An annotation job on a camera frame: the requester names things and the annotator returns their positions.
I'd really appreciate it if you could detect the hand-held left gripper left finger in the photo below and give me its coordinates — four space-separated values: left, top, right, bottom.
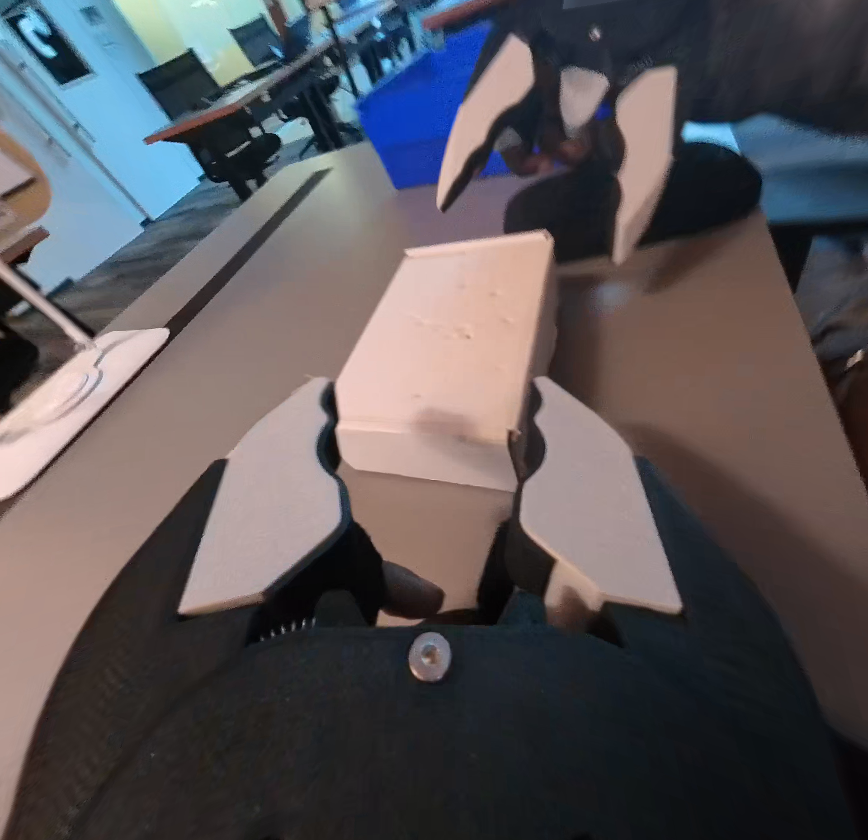
176 378 352 617

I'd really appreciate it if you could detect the person's right hand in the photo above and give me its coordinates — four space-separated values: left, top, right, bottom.
498 118 614 179

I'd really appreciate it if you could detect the black wall poster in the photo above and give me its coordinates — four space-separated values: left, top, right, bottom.
3 0 92 88

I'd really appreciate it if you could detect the black office chair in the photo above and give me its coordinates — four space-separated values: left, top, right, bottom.
137 48 282 190
227 16 340 149

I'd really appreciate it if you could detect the blue plastic bin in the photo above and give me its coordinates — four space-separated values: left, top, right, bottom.
356 23 537 190

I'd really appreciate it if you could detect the white cardboard box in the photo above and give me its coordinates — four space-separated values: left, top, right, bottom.
334 230 560 493

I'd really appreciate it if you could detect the wood-edged office desk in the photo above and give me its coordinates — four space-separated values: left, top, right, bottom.
422 0 543 34
144 40 381 200

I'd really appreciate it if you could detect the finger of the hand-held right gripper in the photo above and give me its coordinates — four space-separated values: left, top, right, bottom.
612 64 681 266
436 33 538 212

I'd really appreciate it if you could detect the person's left hand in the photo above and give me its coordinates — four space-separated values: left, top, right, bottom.
380 561 445 617

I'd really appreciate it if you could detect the wooden sign board with paper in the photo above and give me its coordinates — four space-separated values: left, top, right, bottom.
0 131 52 258

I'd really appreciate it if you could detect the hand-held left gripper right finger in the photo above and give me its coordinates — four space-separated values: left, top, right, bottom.
517 377 684 628

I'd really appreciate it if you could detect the grey desk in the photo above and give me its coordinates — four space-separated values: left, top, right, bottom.
0 138 868 787

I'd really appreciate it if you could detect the white sign stand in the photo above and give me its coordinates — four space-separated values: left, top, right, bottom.
0 257 170 502

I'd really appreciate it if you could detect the black wrist rest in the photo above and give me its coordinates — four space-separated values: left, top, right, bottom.
505 142 764 264

